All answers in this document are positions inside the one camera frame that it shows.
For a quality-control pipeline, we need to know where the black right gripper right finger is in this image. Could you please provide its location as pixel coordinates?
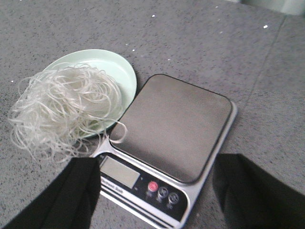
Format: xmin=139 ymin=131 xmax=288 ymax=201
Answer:
xmin=213 ymin=154 xmax=305 ymax=229

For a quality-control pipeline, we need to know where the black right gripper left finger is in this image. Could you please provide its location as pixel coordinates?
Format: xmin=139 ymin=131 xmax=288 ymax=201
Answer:
xmin=5 ymin=157 xmax=101 ymax=229

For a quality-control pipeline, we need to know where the white vermicelli noodle bundle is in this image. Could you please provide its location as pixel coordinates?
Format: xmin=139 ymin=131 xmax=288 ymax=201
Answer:
xmin=9 ymin=64 xmax=123 ymax=163

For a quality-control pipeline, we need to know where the silver digital kitchen scale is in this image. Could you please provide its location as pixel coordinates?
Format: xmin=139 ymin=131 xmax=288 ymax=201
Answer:
xmin=92 ymin=74 xmax=237 ymax=229

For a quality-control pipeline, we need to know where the pale green round plate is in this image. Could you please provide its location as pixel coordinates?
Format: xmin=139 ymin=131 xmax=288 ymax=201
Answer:
xmin=44 ymin=49 xmax=137 ymax=138

